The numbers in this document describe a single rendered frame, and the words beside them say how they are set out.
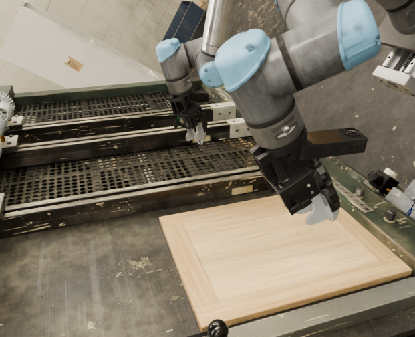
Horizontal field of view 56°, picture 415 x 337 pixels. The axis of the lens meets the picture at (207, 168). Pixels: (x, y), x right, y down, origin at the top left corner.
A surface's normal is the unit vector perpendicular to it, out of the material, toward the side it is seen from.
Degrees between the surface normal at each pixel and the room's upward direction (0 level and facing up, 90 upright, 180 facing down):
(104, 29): 90
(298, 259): 57
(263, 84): 74
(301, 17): 2
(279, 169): 90
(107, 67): 90
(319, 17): 26
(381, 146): 0
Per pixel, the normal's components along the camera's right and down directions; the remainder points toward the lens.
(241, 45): -0.47, -0.70
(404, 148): -0.80, -0.35
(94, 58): 0.32, 0.44
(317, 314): 0.00, -0.88
